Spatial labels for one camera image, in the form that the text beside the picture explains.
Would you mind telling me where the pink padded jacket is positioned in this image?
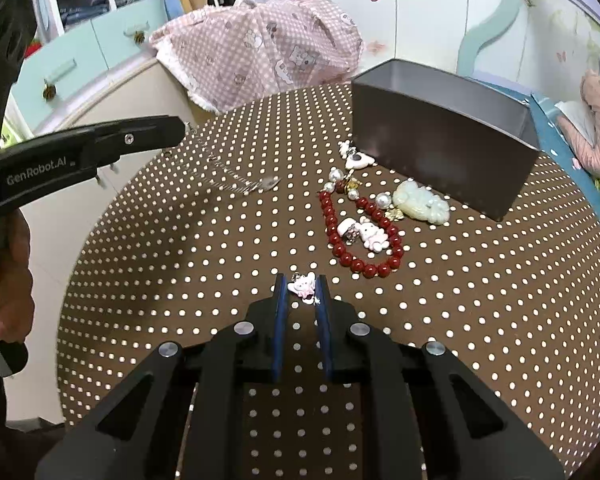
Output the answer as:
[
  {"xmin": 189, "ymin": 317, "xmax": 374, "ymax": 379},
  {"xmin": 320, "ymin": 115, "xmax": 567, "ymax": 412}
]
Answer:
[{"xmin": 579, "ymin": 72, "xmax": 600, "ymax": 179}]

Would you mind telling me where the pink checked printed cloth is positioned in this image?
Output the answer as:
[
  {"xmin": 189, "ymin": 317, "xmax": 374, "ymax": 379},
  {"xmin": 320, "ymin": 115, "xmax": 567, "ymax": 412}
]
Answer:
[{"xmin": 149, "ymin": 0, "xmax": 366, "ymax": 113}]

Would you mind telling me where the grey metal tin box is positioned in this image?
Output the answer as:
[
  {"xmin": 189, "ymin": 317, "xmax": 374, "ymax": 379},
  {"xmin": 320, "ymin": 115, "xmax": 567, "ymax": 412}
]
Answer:
[{"xmin": 351, "ymin": 58, "xmax": 541, "ymax": 222}]

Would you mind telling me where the person's left hand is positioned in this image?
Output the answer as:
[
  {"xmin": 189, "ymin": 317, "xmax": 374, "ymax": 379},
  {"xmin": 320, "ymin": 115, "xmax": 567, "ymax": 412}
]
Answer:
[{"xmin": 0, "ymin": 207, "xmax": 35, "ymax": 347}]

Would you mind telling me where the silver chain necklace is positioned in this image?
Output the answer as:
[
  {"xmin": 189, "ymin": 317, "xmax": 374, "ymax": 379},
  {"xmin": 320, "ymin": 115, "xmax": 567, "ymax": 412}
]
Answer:
[{"xmin": 180, "ymin": 122, "xmax": 283, "ymax": 196}]

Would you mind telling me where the teal bunk bed frame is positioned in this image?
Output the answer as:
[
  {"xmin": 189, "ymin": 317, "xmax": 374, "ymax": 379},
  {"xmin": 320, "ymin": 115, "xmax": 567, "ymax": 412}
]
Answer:
[{"xmin": 457, "ymin": 0, "xmax": 600, "ymax": 92}]

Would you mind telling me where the white flower-shaped object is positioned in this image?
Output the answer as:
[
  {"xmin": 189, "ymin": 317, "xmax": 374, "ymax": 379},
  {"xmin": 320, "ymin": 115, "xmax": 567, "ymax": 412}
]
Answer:
[{"xmin": 392, "ymin": 180, "xmax": 451, "ymax": 226}]

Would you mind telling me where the white wardrobe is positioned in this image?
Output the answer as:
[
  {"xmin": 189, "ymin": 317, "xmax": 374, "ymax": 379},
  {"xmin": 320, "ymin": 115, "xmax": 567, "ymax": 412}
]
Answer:
[{"xmin": 320, "ymin": 0, "xmax": 526, "ymax": 81}]

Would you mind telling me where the small pink white charm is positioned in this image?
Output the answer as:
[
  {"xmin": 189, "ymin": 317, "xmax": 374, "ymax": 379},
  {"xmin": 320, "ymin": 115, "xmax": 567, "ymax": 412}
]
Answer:
[{"xmin": 287, "ymin": 271, "xmax": 317, "ymax": 304}]

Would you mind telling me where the pearl charm bracelet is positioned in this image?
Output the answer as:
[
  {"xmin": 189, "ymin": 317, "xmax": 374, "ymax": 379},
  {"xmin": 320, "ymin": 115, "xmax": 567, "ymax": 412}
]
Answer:
[{"xmin": 325, "ymin": 167, "xmax": 406, "ymax": 222}]

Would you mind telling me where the white rabbit charm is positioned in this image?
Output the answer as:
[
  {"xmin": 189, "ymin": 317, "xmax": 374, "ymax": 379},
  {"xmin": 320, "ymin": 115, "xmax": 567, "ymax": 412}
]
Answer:
[{"xmin": 337, "ymin": 216, "xmax": 390, "ymax": 253}]

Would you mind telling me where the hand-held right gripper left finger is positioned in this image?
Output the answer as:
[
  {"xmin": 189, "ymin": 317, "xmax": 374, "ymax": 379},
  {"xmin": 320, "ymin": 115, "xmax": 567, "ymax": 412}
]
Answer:
[{"xmin": 39, "ymin": 273, "xmax": 288, "ymax": 480}]

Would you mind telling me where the white cat charm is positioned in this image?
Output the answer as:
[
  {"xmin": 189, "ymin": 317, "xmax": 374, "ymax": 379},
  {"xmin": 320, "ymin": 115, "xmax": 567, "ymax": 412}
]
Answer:
[{"xmin": 339, "ymin": 141, "xmax": 377, "ymax": 171}]

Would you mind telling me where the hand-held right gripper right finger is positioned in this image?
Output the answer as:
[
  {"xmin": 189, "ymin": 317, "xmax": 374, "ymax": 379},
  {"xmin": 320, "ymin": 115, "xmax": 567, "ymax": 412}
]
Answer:
[{"xmin": 314, "ymin": 274, "xmax": 567, "ymax": 480}]

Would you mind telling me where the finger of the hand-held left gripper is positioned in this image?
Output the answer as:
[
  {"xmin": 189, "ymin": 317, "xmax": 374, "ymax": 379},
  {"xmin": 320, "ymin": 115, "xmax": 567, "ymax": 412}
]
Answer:
[{"xmin": 74, "ymin": 115, "xmax": 187, "ymax": 183}]

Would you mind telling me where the red bead bracelet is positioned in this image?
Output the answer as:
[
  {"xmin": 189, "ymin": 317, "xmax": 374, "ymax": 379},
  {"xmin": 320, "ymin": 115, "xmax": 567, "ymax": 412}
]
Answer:
[{"xmin": 319, "ymin": 191, "xmax": 405, "ymax": 281}]

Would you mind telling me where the white teal cabinet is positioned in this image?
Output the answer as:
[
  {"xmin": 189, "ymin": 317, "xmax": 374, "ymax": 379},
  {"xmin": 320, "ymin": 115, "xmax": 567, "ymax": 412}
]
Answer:
[{"xmin": 2, "ymin": 0, "xmax": 180, "ymax": 136}]

